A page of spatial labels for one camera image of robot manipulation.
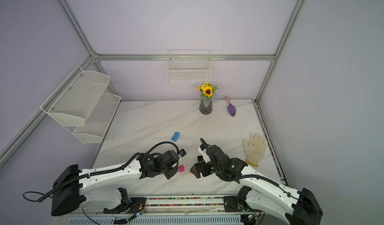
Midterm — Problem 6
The pink square lego brick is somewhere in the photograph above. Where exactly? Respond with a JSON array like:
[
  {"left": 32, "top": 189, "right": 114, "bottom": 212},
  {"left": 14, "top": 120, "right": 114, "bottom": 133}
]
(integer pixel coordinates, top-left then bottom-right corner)
[{"left": 178, "top": 166, "right": 185, "bottom": 173}]

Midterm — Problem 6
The blue long lego brick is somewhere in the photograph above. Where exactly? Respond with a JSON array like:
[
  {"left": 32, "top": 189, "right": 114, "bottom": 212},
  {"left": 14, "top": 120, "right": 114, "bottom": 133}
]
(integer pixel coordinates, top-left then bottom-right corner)
[{"left": 171, "top": 132, "right": 180, "bottom": 142}]

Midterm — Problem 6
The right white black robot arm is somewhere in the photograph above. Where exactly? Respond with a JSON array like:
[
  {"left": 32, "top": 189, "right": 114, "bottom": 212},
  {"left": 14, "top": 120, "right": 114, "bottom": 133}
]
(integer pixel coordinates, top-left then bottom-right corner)
[{"left": 190, "top": 139, "right": 324, "bottom": 225}]

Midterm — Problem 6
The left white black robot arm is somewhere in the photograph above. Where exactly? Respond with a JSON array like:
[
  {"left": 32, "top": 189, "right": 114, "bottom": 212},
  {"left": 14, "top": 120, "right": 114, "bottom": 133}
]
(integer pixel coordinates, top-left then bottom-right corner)
[{"left": 35, "top": 142, "right": 187, "bottom": 217}]

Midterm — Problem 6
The white work glove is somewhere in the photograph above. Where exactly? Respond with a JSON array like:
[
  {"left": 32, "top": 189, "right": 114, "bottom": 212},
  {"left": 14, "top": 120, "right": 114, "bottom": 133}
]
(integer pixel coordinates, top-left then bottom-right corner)
[{"left": 243, "top": 134, "right": 269, "bottom": 167}]

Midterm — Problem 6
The purple pink garden trowel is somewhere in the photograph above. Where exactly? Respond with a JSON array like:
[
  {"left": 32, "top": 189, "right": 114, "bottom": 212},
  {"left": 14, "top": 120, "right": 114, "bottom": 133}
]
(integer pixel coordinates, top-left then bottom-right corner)
[{"left": 225, "top": 96, "right": 236, "bottom": 117}]

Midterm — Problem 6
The sunflower bouquet in grey vase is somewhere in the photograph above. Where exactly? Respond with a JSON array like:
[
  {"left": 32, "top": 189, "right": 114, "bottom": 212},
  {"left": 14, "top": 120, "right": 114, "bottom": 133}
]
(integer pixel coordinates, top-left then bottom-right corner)
[{"left": 196, "top": 82, "right": 218, "bottom": 115}]

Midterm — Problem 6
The white mesh two-tier shelf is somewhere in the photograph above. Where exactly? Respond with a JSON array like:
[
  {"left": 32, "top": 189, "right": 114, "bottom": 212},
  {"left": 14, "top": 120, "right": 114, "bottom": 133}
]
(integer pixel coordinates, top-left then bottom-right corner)
[{"left": 41, "top": 66, "right": 121, "bottom": 144}]

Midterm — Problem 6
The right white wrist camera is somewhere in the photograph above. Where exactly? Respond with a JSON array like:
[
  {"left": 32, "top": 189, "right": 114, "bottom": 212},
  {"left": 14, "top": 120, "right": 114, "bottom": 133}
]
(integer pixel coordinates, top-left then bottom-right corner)
[{"left": 198, "top": 145, "right": 211, "bottom": 163}]

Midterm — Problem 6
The aluminium front rail frame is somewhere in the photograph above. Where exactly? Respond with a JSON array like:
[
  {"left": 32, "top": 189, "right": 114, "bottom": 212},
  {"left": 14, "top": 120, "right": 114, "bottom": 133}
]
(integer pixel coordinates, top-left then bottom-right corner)
[{"left": 70, "top": 191, "right": 298, "bottom": 218}]

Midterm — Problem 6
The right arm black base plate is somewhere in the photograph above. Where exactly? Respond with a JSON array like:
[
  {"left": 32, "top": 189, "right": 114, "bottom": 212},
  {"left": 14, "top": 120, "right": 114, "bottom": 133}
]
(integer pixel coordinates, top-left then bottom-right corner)
[{"left": 223, "top": 196, "right": 261, "bottom": 213}]

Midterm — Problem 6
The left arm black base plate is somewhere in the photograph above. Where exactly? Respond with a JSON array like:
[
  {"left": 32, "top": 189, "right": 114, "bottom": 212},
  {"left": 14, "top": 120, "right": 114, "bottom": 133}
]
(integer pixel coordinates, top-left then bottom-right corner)
[{"left": 103, "top": 198, "right": 147, "bottom": 214}]

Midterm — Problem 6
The white wire wall basket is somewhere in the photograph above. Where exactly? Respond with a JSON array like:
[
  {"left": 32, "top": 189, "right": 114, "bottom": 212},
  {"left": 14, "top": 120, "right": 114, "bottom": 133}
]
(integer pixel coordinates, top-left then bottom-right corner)
[{"left": 167, "top": 49, "right": 212, "bottom": 81}]

